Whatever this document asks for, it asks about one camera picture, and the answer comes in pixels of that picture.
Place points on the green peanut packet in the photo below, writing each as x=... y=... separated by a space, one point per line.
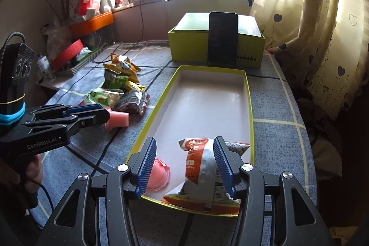
x=103 y=97

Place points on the yellow biscuit packet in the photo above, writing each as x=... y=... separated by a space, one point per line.
x=121 y=63

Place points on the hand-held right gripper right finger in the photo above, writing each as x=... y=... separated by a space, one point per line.
x=223 y=165

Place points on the orange box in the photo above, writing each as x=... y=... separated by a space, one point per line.
x=92 y=22

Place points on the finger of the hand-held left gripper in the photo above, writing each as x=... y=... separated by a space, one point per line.
x=95 y=119
x=83 y=110

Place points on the white plastic bottle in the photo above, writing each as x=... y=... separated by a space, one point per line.
x=43 y=64

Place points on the black smartphone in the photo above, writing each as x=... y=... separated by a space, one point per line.
x=222 y=38

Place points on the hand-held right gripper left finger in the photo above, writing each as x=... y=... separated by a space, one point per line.
x=147 y=165

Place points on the red woven basket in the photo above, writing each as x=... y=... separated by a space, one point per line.
x=69 y=53

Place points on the dark cloth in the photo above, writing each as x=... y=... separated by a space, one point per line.
x=320 y=125

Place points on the long gold snack packet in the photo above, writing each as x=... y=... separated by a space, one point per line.
x=135 y=87

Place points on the clear plastic bag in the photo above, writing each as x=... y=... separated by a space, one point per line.
x=56 y=35

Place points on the green snack packet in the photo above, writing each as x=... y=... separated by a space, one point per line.
x=118 y=78

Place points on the blue checked tablecloth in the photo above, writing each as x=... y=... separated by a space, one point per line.
x=274 y=133

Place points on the orange white snack packet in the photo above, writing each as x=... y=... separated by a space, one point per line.
x=199 y=174

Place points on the heart print curtain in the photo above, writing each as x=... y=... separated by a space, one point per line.
x=311 y=18

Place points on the crumpled pale tissue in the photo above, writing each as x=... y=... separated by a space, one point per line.
x=85 y=53

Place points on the dark red snack packet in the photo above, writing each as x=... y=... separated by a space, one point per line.
x=132 y=102

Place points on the person's left hand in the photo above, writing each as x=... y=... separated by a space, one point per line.
x=31 y=169

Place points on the pink jelly cup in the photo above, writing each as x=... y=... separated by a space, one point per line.
x=119 y=119
x=160 y=175

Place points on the pale yellow cloth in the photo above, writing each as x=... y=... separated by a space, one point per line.
x=340 y=236

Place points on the yellow-green cardboard box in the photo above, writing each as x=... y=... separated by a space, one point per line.
x=190 y=47

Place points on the pale side table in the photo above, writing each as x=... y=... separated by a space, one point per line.
x=54 y=84

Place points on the green striped box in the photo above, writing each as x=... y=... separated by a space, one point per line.
x=95 y=53

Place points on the yellow-green box lid tray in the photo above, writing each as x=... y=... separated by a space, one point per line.
x=207 y=102

